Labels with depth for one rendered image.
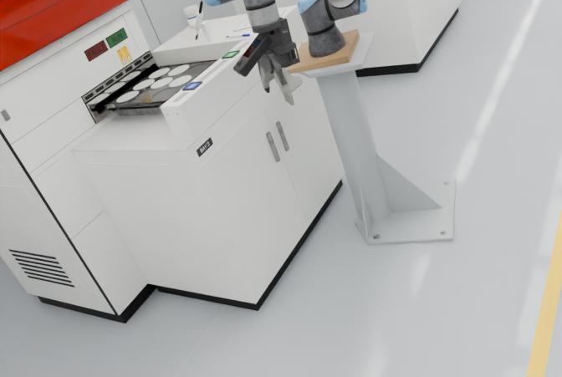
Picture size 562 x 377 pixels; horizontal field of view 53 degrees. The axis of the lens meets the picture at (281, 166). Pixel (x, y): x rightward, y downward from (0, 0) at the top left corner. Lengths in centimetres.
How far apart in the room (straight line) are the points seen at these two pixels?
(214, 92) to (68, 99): 65
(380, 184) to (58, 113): 138
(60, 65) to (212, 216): 86
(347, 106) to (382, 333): 89
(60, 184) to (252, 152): 77
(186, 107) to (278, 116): 56
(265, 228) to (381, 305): 55
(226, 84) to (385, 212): 98
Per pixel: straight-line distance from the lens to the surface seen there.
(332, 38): 224
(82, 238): 248
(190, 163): 197
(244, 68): 140
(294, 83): 142
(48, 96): 237
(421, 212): 263
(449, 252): 242
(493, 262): 235
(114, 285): 262
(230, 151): 213
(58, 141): 239
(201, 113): 201
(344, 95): 230
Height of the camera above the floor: 159
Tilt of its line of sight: 28 degrees down
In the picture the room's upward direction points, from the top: 20 degrees counter-clockwise
